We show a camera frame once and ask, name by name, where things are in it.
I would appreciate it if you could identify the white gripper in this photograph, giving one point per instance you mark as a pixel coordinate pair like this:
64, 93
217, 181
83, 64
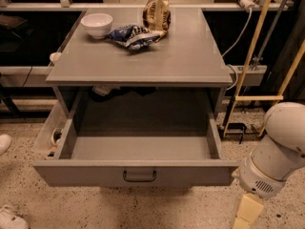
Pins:
258, 178

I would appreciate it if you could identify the grey top drawer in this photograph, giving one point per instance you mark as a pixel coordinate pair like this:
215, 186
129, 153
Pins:
171, 131

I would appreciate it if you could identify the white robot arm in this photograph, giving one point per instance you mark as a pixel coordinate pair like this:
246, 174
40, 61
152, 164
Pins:
265, 170

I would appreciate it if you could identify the grey drawer cabinet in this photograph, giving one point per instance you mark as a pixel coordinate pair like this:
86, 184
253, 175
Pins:
186, 57

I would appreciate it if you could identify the blue chip bag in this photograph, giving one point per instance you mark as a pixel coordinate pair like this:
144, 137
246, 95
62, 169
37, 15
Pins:
133, 37

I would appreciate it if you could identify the brown snack bag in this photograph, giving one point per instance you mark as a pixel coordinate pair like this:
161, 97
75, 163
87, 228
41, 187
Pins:
157, 16

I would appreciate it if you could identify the white ceramic bowl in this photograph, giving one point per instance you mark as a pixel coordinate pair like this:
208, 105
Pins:
97, 25

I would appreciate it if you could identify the white shoe lower left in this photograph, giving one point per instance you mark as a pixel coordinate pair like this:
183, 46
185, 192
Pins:
10, 219

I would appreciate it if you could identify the white shoe left edge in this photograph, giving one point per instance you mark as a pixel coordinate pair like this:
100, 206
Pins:
5, 142

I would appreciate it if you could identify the black drawer handle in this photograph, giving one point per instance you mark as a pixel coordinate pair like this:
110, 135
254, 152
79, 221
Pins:
139, 177

